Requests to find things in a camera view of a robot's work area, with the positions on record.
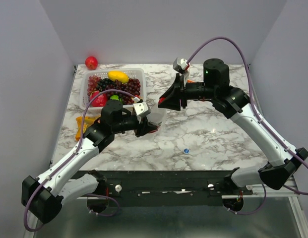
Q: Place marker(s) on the dark purple grapes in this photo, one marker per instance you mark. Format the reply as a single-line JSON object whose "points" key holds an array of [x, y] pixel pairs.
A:
{"points": [[133, 87]]}

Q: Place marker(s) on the white plastic basket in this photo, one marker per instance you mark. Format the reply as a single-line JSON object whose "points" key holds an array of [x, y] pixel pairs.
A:
{"points": [[84, 99]]}

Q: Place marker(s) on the bottle with red label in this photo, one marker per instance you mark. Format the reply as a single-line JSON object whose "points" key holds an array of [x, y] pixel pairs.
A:
{"points": [[157, 119]]}

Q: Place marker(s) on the black table front rail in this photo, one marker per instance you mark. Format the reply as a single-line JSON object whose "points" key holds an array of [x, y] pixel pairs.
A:
{"points": [[165, 188]]}

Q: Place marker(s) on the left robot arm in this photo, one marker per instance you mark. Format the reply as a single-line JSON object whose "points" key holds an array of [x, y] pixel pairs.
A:
{"points": [[45, 195]]}

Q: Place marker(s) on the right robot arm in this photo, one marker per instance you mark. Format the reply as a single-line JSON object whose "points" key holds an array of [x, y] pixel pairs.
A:
{"points": [[283, 158]]}

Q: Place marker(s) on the red dragon fruit toy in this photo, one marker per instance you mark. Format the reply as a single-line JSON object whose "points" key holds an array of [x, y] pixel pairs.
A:
{"points": [[100, 101]]}

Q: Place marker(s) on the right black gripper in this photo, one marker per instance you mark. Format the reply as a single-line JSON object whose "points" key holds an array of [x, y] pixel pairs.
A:
{"points": [[172, 96]]}

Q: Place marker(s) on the yellow mango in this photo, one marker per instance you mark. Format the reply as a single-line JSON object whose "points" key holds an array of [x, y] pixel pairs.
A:
{"points": [[118, 76]]}

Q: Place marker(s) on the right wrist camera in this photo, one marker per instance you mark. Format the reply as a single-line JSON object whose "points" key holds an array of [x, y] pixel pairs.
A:
{"points": [[182, 67]]}

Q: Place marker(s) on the red grapes bunch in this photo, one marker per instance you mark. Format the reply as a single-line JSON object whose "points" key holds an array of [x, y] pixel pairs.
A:
{"points": [[93, 84]]}

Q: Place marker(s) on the green toy fruit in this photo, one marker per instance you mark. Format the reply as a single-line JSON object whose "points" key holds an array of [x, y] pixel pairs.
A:
{"points": [[116, 97]]}

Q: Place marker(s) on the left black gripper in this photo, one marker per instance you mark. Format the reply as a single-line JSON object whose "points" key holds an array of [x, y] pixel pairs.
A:
{"points": [[144, 127]]}

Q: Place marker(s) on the red apple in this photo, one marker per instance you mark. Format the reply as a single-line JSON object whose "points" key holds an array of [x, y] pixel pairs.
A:
{"points": [[91, 63]]}

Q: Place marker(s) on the yellow snack bag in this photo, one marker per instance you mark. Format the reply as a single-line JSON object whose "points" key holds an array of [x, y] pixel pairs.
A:
{"points": [[83, 124]]}

